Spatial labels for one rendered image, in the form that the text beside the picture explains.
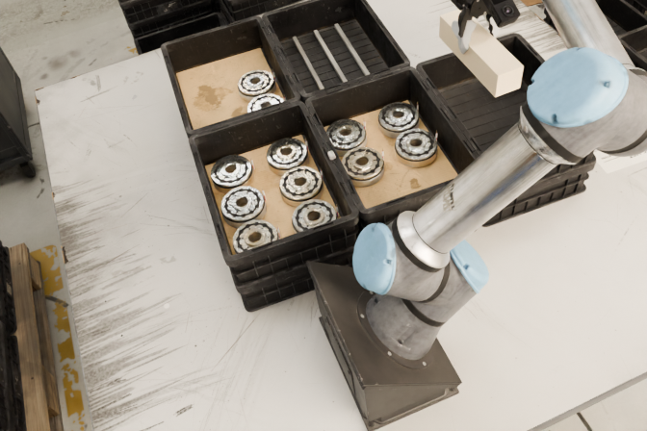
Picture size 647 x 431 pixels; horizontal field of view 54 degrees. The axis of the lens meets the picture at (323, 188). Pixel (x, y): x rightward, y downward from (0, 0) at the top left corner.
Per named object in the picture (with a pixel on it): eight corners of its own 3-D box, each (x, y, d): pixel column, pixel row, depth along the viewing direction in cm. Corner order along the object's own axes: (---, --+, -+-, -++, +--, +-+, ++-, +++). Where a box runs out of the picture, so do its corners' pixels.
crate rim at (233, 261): (362, 222, 135) (361, 215, 134) (227, 269, 131) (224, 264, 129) (303, 106, 161) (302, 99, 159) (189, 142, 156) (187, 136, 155)
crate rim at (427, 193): (489, 178, 140) (490, 171, 138) (362, 222, 135) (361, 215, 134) (412, 71, 165) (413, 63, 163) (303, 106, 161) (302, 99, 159)
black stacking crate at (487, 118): (598, 164, 151) (609, 130, 142) (485, 204, 147) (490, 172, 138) (511, 67, 176) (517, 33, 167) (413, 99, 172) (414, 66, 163)
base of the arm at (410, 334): (437, 358, 128) (470, 329, 123) (389, 363, 118) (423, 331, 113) (401, 298, 137) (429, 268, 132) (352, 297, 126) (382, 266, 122)
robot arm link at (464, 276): (460, 327, 122) (508, 283, 116) (411, 316, 114) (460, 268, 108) (435, 279, 130) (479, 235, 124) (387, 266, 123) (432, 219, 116)
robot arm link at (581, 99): (413, 316, 116) (678, 116, 87) (350, 303, 107) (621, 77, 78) (395, 262, 123) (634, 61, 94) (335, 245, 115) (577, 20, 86)
